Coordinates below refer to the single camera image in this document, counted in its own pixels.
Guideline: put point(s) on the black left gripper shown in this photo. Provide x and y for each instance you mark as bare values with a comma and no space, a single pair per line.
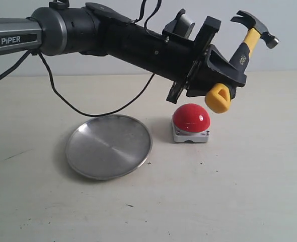
176,58

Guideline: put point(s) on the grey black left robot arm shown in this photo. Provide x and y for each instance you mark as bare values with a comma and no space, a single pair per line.
59,29

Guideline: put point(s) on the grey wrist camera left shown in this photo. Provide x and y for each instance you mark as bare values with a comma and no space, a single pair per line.
181,25

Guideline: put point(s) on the round stainless steel plate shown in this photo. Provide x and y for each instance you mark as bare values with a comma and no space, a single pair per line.
108,147

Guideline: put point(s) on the red dome push button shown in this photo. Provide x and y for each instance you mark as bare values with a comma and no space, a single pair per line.
190,123

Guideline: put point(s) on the yellow black claw hammer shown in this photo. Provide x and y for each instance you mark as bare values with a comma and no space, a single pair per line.
229,75

